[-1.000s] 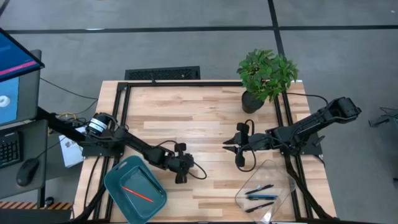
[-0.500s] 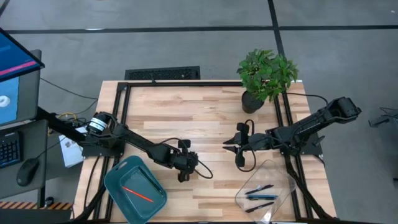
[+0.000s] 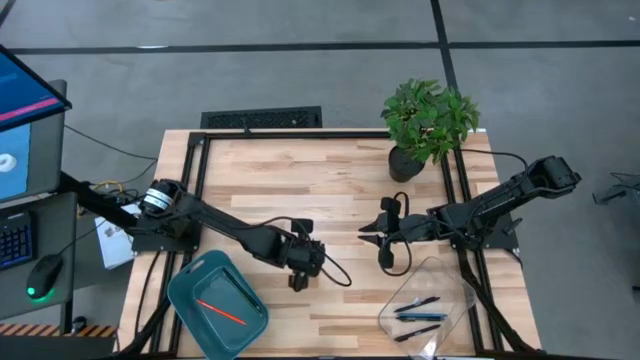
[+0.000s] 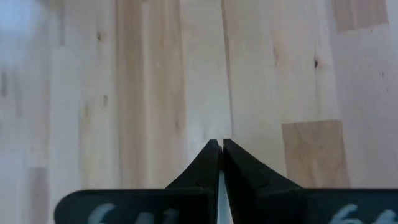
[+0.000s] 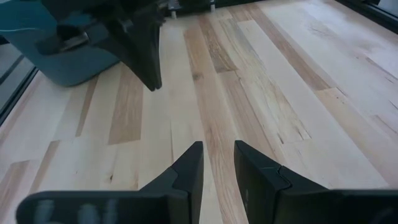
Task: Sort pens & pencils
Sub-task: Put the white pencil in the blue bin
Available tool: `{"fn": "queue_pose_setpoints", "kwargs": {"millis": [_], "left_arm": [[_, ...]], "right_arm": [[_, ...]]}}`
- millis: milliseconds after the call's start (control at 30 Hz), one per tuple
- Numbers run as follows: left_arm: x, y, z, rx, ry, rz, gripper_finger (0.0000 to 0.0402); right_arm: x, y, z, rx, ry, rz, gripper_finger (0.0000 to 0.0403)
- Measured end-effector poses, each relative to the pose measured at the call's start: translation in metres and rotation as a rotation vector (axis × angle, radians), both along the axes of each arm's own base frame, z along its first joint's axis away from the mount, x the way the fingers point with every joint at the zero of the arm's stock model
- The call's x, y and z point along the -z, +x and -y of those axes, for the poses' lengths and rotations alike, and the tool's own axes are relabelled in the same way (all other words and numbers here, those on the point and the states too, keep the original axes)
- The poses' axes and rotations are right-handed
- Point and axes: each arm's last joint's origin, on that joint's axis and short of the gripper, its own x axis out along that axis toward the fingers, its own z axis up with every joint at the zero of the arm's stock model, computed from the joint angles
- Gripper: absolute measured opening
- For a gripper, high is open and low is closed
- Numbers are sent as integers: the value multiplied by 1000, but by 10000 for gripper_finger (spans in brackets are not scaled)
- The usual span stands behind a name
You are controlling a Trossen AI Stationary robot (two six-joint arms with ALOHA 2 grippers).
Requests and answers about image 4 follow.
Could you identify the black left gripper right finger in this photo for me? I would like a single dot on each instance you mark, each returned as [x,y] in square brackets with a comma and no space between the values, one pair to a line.
[248,186]

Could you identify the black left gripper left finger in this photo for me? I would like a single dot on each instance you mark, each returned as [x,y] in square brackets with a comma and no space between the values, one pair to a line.
[199,180]

